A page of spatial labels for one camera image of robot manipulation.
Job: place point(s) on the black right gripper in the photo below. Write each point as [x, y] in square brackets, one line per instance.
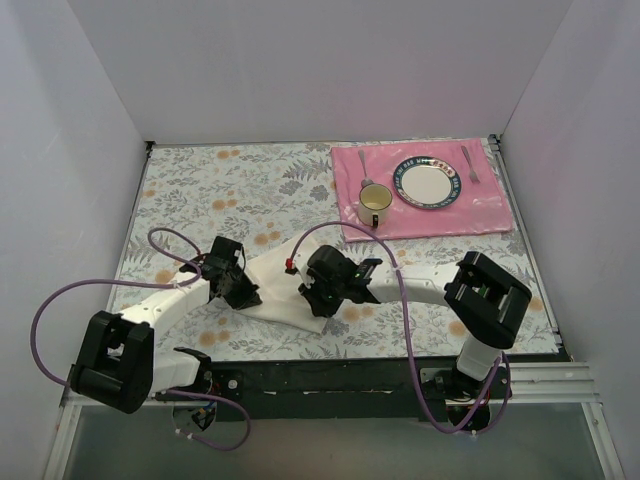
[314, 290]

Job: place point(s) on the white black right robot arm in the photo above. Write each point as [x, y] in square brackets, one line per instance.
[489, 301]

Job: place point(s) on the cream enamel mug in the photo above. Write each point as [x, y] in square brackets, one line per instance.
[374, 204]

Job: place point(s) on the silver fork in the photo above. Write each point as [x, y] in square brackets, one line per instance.
[473, 176]

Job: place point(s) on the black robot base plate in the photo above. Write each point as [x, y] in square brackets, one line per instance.
[322, 389]

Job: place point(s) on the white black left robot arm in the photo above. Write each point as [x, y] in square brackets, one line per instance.
[118, 364]

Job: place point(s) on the white plate blue rim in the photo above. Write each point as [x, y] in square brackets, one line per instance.
[427, 183]

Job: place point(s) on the pink placemat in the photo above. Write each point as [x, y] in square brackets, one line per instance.
[480, 209]

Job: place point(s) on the aluminium frame rail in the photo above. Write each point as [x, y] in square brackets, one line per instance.
[564, 382]

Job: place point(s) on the floral patterned table mat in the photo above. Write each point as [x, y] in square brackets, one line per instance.
[260, 195]

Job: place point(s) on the white cloth napkin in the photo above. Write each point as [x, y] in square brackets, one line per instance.
[278, 291]

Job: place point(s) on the silver spoon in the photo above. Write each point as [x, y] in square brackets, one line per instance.
[366, 181]

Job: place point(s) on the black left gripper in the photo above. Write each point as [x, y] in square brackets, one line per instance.
[241, 291]

